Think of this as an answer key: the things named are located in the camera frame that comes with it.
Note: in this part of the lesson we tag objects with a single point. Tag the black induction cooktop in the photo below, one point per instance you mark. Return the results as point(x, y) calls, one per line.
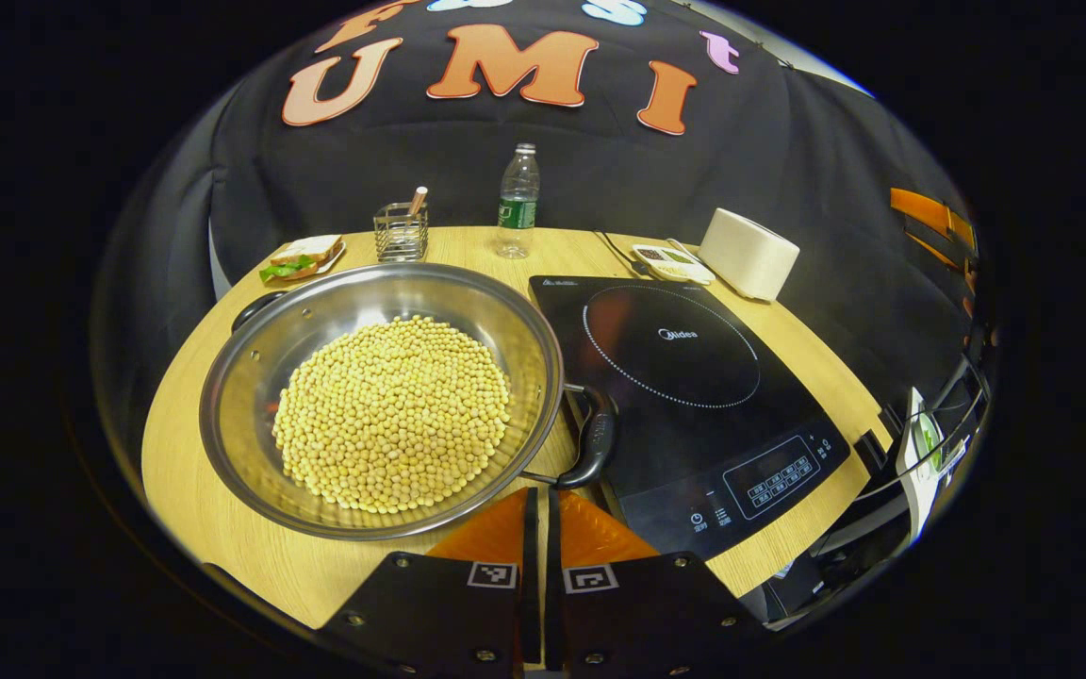
point(675, 443)

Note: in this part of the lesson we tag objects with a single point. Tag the white toaster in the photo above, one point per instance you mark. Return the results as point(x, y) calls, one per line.
point(750, 255)

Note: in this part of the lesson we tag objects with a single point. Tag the black backdrop cloth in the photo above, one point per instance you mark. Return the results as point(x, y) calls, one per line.
point(788, 170)

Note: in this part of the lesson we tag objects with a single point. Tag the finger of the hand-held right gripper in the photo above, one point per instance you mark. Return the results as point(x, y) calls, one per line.
point(939, 253)
point(929, 215)

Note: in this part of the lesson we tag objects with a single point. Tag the clear plastic water bottle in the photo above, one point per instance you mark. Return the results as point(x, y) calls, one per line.
point(517, 212)

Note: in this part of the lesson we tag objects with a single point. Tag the sandwich with lettuce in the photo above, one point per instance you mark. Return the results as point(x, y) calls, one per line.
point(307, 250)

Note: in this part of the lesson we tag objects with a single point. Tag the white divided bean tray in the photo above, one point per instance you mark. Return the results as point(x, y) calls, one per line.
point(684, 272)

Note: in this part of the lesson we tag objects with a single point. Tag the pile of yellow soybeans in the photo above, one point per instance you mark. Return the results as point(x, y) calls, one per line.
point(392, 415)

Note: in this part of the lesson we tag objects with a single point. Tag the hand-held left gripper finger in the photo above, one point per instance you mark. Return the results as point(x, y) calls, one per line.
point(553, 585)
point(531, 585)

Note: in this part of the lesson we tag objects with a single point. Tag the stainless steel pot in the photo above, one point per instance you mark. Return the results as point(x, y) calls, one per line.
point(364, 292)

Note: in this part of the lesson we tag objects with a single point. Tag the white and green object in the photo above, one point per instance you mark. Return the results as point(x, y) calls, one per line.
point(920, 443)

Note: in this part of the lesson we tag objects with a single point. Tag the black metal frame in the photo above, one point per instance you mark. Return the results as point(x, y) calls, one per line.
point(882, 528)

